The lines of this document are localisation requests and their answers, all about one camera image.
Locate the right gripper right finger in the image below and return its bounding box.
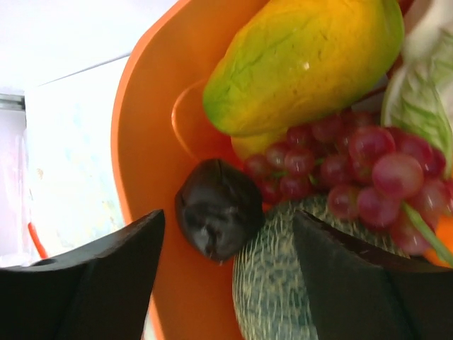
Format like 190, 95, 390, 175
292, 211, 452, 340

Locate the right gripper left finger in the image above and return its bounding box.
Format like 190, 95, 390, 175
1, 210, 165, 339

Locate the dark chestnut toy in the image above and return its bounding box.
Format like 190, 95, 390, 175
175, 159, 265, 262

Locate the cauliflower toy white green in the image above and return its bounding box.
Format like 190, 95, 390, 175
381, 0, 452, 176

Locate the pile of spare zip bags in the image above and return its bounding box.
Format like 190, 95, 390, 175
0, 91, 125, 266

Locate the orange plastic food bin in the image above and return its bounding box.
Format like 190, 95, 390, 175
110, 0, 453, 340

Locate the green cantaloupe toy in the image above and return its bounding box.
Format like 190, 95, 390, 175
232, 194, 407, 340

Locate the red grape bunch toy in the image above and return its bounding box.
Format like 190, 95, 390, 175
231, 112, 452, 267

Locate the papaya toy yellow green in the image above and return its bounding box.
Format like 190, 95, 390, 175
202, 0, 406, 138

